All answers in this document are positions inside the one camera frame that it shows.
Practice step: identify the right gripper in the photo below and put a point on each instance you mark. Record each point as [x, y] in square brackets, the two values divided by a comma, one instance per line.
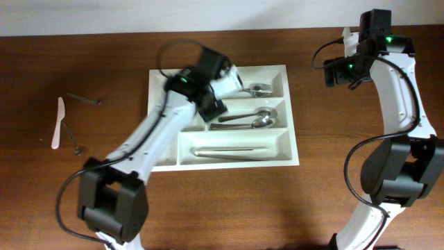
[340, 74]

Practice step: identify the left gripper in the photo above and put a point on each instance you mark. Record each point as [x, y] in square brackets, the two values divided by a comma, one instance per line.
[214, 112]

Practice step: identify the steel fork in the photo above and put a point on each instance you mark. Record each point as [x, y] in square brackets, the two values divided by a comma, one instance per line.
[259, 87]
[258, 93]

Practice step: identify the steel tablespoon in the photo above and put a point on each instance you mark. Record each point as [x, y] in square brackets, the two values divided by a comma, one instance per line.
[263, 112]
[255, 124]

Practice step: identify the steel tongs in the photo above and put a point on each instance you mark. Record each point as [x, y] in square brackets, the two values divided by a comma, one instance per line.
[233, 153]

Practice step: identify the dark small teaspoon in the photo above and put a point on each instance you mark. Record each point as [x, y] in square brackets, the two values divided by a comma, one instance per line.
[94, 102]

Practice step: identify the pink plastic knife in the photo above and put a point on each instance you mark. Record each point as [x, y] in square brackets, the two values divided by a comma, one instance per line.
[55, 143]

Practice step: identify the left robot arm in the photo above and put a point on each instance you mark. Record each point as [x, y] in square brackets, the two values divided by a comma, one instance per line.
[112, 197]

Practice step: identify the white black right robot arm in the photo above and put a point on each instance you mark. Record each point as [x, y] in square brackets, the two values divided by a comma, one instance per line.
[409, 159]

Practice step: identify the white cutlery tray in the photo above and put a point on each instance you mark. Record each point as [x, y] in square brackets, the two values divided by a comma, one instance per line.
[280, 138]

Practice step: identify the small steel teaspoon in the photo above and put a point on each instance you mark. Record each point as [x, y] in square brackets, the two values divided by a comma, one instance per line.
[78, 150]

